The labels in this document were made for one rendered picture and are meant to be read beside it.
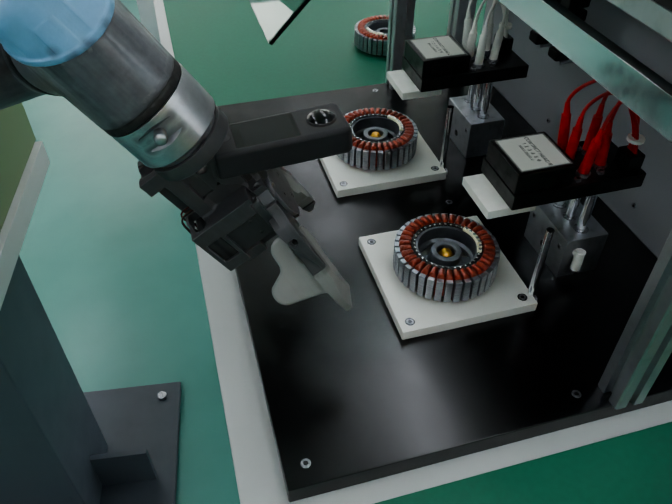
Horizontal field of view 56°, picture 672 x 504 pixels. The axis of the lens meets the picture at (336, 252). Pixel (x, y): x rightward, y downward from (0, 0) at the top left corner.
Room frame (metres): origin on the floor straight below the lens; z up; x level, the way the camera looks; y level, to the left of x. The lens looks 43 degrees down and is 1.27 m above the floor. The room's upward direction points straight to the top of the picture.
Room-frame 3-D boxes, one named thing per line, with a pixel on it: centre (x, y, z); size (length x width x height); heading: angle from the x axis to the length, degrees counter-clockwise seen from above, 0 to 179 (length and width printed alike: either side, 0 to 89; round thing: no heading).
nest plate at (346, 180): (0.73, -0.05, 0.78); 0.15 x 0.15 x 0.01; 16
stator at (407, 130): (0.73, -0.05, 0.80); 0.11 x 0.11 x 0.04
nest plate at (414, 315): (0.50, -0.12, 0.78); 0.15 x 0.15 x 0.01; 16
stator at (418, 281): (0.50, -0.12, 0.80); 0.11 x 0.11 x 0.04
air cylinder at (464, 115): (0.77, -0.19, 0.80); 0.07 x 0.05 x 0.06; 16
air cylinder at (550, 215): (0.54, -0.26, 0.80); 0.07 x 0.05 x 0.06; 16
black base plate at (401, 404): (0.62, -0.10, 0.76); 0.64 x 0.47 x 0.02; 16
